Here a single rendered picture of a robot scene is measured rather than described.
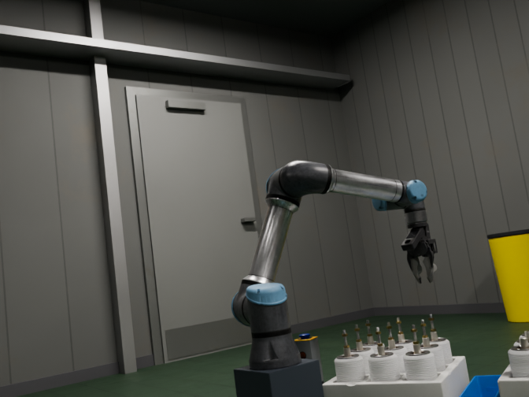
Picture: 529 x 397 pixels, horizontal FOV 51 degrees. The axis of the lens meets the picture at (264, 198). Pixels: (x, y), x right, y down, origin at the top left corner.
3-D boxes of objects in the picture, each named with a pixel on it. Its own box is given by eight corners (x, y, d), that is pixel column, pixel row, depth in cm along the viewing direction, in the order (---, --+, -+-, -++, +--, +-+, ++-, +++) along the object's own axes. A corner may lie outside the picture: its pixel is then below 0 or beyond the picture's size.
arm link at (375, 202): (385, 186, 189) (412, 183, 193) (368, 191, 200) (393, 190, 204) (389, 209, 188) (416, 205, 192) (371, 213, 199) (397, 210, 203)
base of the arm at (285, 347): (269, 371, 149) (264, 334, 150) (239, 368, 161) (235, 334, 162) (312, 360, 158) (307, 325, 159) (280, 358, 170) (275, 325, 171)
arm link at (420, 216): (419, 210, 195) (399, 214, 201) (422, 223, 195) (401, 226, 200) (429, 209, 201) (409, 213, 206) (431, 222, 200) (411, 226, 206)
